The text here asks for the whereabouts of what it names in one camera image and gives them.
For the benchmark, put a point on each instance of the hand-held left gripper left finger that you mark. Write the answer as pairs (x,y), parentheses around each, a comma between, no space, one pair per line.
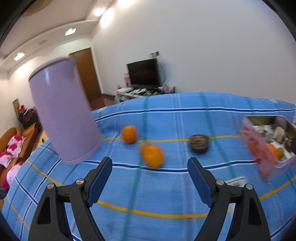
(99,183)

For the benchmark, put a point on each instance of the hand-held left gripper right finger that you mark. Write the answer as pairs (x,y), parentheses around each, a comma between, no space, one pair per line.
(201,183)

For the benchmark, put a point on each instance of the wrinkled dark brown fruit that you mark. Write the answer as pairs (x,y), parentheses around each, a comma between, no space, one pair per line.
(199,143)

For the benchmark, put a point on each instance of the orange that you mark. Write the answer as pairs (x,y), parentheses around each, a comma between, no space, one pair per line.
(129,134)
(153,156)
(272,150)

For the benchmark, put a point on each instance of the pink tin box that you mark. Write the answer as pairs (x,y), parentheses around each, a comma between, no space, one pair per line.
(256,153)

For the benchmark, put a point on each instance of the cut purple fruit piece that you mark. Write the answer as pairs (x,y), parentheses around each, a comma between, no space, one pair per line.
(279,134)

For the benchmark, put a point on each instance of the smooth dark brown fruit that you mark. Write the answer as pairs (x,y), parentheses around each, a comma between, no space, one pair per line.
(291,144)

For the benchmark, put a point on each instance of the lilac electric kettle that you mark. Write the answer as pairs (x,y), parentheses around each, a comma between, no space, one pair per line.
(62,111)

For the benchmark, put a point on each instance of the blue plaid blanket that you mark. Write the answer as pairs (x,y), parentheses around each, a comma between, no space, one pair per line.
(161,111)

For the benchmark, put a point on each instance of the white television stand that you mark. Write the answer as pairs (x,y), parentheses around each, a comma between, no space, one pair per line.
(120,97)

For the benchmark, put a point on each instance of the brown leather sofa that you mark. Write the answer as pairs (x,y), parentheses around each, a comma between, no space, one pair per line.
(20,134)

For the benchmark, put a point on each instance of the pink floral cloth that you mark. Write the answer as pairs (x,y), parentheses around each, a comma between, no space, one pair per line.
(12,146)

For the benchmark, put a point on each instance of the flat white box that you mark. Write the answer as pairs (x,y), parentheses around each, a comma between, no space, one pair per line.
(124,90)

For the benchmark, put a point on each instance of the dark rack with red items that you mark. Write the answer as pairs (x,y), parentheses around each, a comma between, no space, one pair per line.
(27,114)

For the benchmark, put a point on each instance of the pink patterned box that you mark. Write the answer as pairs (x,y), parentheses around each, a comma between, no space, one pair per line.
(167,88)

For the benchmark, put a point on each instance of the tall pink box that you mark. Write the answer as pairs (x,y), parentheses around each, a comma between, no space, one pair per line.
(127,79)

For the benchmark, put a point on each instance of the brown wooden door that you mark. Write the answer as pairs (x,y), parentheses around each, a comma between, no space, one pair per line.
(89,74)

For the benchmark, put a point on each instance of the black television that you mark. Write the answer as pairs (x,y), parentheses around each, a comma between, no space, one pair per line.
(143,71)

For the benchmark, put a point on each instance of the square recessed ceiling light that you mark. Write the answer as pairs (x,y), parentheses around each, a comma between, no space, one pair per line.
(19,56)
(70,31)

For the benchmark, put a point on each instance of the round woven ceiling lamp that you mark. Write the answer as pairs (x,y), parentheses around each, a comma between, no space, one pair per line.
(34,6)

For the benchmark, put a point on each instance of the white wall socket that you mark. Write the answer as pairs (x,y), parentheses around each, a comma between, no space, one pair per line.
(154,54)

